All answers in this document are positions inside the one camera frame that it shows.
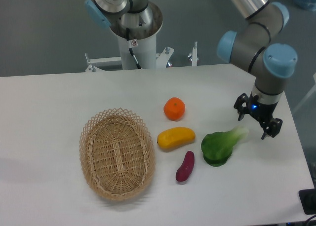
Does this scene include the yellow mango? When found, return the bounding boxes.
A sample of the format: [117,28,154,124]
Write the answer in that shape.
[157,127,196,151]

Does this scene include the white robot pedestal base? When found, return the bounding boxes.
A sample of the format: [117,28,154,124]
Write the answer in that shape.
[84,35,200,72]

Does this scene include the black device at table edge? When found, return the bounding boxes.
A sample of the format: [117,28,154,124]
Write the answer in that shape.
[299,188,316,215]

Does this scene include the woven wicker basket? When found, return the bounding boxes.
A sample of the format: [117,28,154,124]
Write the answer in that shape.
[79,108,156,201]

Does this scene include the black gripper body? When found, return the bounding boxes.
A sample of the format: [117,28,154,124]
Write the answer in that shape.
[247,92,278,127]

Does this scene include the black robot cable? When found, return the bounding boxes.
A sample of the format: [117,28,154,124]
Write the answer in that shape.
[125,27,143,70]

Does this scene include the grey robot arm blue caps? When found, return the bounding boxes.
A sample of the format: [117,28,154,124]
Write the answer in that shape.
[84,0,298,137]

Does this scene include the purple sweet potato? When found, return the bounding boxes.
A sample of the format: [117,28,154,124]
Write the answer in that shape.
[175,151,195,182]

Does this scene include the orange tangerine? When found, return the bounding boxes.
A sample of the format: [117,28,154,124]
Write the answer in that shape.
[163,97,186,121]

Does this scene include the green bok choy vegetable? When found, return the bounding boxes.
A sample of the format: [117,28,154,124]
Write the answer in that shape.
[201,126,249,167]

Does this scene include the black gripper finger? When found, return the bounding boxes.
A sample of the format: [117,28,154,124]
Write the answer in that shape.
[260,118,283,140]
[234,93,250,121]

